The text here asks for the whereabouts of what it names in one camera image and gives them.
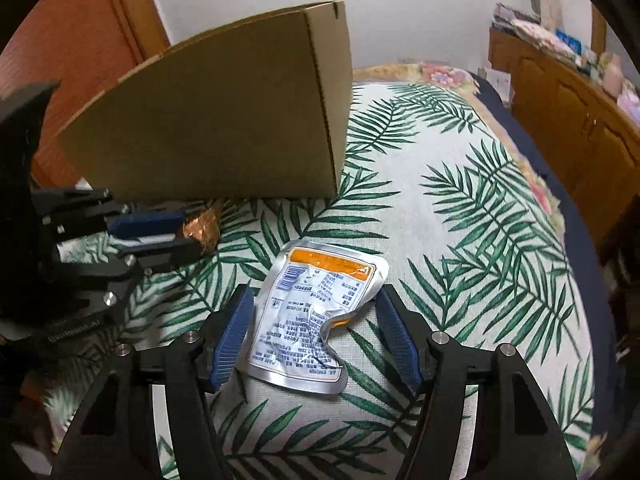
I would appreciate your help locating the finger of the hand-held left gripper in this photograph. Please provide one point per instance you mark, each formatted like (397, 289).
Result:
(145, 225)
(165, 252)

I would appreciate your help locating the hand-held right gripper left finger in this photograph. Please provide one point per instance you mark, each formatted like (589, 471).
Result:
(232, 330)

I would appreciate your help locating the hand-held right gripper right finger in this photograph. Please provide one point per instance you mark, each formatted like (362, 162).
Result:
(397, 340)

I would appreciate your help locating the gold brown snack packet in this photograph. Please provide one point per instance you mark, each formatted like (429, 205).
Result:
(202, 232)

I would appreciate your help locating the silver foil pouch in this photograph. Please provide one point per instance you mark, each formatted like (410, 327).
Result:
(300, 320)

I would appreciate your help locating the brown cardboard box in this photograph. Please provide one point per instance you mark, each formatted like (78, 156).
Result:
(225, 110)

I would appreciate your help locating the green leaf print blanket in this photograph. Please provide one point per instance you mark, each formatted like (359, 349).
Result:
(450, 235)

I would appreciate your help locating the wooden wardrobe door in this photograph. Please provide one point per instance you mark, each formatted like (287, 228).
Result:
(100, 20)

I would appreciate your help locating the dark blue bed sheet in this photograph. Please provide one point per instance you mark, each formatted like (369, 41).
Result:
(575, 210)

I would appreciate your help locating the floral quilt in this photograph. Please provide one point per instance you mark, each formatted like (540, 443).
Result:
(440, 72)

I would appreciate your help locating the white paper bag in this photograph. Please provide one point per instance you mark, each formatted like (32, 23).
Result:
(497, 85)

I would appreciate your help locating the wooden cabinet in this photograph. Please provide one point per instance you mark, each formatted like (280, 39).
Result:
(565, 105)

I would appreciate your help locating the pink tissue pack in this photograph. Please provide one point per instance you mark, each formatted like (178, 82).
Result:
(630, 102)

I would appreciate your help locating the pink bottle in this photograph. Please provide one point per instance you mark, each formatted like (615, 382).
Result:
(613, 77)

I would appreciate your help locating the pile of folded clothes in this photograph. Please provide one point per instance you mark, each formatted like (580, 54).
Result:
(520, 22)

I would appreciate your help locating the blue box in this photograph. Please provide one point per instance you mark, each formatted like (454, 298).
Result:
(568, 41)

